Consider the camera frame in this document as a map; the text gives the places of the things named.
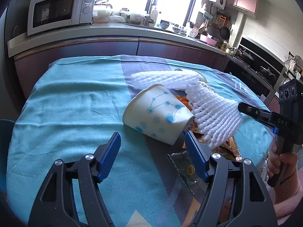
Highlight white foam fruit net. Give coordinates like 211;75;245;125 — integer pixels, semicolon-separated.
185;81;243;149

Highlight pink sleeved right forearm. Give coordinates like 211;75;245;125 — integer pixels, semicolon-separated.
274;169;302;225

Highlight teal plastic trash bin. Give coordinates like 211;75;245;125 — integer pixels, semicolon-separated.
0;119;15;195

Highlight kitchen counter with cabinets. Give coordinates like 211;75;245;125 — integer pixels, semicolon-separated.
7;23;227;98

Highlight right hand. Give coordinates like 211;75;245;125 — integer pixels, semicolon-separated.
266;140;297;182

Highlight clear green printed wrapper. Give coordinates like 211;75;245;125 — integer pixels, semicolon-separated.
166;150;208;196

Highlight crumpled gold wrapper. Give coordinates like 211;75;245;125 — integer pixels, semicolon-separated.
190;123;242;161

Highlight orange peel pieces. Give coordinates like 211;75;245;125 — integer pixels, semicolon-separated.
175;95;192;111

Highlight teal tablecloth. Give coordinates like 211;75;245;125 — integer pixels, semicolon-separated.
6;55;265;226

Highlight white blue-dotted paper cup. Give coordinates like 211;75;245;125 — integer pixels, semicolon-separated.
123;84;194;145

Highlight black hanging frying pan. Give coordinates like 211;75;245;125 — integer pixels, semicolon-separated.
220;27;230;41

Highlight pink basin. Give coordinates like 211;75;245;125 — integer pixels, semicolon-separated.
200;34;217;47

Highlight glass teapot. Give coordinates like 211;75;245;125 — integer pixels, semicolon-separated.
92;0;113;24

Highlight white microwave oven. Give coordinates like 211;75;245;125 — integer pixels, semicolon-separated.
27;0;94;36

